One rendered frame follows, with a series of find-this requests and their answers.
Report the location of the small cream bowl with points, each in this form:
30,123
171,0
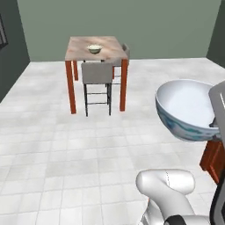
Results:
94,49

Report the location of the red-brown wooden furniture piece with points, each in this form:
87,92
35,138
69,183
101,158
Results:
214,159

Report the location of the dark framed window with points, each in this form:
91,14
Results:
2,35

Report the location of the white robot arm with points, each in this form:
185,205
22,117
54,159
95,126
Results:
167,187

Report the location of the white bowl with blue pattern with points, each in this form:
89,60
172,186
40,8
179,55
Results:
184,105

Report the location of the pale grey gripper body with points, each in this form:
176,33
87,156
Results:
219,105

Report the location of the grey stool with black legs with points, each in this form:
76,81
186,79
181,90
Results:
96,72
126,51

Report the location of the wooden table with red-brown legs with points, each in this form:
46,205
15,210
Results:
79,48

